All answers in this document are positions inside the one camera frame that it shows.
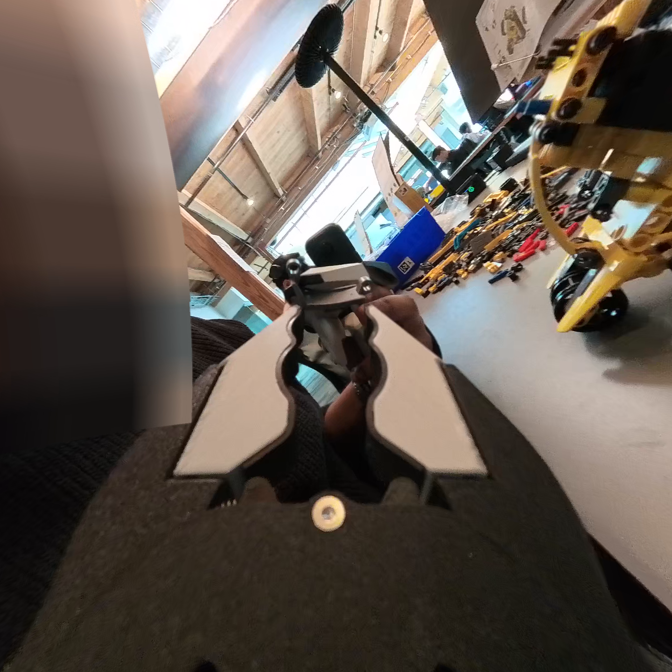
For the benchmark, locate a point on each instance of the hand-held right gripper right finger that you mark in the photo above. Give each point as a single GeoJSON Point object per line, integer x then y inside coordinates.
{"type": "Point", "coordinates": [425, 414]}

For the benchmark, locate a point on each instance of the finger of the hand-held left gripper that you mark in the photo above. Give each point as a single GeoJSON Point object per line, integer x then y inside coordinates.
{"type": "Point", "coordinates": [336, 275]}
{"type": "Point", "coordinates": [336, 298]}

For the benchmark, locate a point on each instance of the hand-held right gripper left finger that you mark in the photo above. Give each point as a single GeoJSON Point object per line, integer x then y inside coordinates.
{"type": "Point", "coordinates": [236, 414]}

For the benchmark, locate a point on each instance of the yellow brick-built toy model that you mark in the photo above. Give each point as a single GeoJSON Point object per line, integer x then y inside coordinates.
{"type": "Point", "coordinates": [564, 144]}

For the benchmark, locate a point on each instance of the person's left hand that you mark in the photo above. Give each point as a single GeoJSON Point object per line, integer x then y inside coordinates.
{"type": "Point", "coordinates": [401, 315]}

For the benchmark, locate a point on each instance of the blue plastic storage bin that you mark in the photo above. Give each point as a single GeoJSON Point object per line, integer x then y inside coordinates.
{"type": "Point", "coordinates": [414, 241]}

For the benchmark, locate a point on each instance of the cardboard box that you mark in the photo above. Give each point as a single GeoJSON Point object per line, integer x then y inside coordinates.
{"type": "Point", "coordinates": [407, 202]}

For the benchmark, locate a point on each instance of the clear plastic bag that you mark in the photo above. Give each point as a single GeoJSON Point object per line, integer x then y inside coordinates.
{"type": "Point", "coordinates": [451, 204]}

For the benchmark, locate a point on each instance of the white poster board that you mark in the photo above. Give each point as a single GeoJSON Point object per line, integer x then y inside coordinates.
{"type": "Point", "coordinates": [386, 168]}

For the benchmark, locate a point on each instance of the pile of small toy pieces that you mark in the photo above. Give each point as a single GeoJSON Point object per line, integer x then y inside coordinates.
{"type": "Point", "coordinates": [488, 236]}

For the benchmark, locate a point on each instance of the dark blue toy piece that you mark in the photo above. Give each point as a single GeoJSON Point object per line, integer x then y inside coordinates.
{"type": "Point", "coordinates": [505, 274]}

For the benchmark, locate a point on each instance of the person's dark clothing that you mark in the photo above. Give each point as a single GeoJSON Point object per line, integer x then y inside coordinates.
{"type": "Point", "coordinates": [42, 498]}

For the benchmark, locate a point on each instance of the black round fan on pole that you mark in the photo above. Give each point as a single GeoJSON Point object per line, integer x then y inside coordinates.
{"type": "Point", "coordinates": [317, 47]}

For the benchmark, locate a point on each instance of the black flat panel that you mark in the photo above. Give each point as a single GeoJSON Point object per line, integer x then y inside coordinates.
{"type": "Point", "coordinates": [456, 47]}

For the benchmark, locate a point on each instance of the toy instruction booklet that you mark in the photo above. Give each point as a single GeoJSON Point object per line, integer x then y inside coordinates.
{"type": "Point", "coordinates": [512, 31]}

